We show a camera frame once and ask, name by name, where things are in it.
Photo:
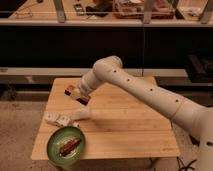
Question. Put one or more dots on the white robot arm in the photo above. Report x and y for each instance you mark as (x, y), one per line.
(192, 117)

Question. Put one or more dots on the white sponge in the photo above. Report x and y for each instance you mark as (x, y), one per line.
(80, 114)

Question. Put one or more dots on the wooden table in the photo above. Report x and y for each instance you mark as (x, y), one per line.
(120, 126)

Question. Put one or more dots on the white patterned cloth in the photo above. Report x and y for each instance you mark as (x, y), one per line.
(59, 120)

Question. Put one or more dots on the brown sausage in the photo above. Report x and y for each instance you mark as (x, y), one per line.
(69, 146)

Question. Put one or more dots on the green plate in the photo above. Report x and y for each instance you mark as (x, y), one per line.
(58, 139)

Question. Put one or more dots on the tray of food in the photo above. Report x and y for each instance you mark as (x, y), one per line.
(134, 9)

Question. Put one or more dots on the black remote control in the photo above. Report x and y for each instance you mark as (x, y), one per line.
(79, 9)

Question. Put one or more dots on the eyeglasses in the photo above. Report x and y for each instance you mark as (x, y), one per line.
(24, 13)

